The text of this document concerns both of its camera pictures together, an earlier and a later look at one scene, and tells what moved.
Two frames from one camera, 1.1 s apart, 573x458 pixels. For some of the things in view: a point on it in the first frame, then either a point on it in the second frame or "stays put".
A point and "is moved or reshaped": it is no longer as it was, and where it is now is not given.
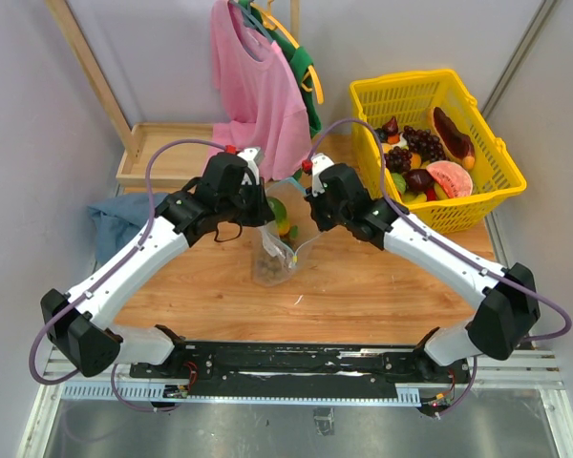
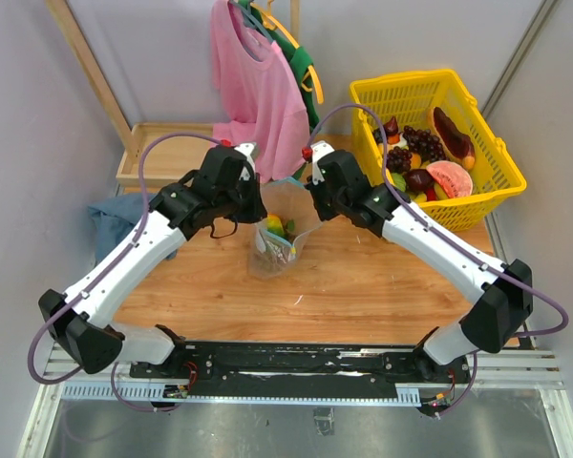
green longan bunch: x=269 y=270 → x=280 y=252
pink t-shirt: x=262 y=103 stays put
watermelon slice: x=452 y=178 stays put
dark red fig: x=392 y=127 stays put
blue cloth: x=116 y=218 stays put
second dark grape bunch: x=398 y=159 stays put
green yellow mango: x=280 y=215 is moved or reshaped
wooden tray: x=173 y=167 stays put
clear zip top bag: x=280 y=257 is moved or reshaped
